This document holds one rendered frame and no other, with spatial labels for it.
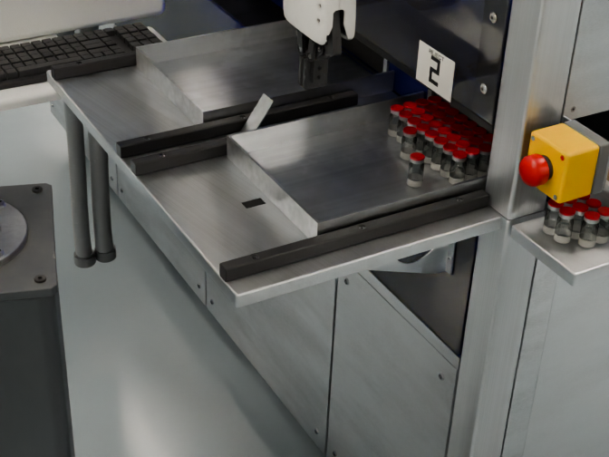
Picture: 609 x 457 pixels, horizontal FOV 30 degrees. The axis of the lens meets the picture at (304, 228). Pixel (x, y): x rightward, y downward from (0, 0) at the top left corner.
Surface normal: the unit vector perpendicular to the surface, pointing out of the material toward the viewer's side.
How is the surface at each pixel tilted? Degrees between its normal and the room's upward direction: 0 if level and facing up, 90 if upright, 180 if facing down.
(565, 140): 0
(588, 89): 90
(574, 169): 90
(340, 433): 90
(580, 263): 0
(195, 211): 0
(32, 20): 90
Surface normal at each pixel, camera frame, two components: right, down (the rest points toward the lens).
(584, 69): 0.49, 0.49
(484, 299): -0.87, 0.24
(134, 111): 0.04, -0.84
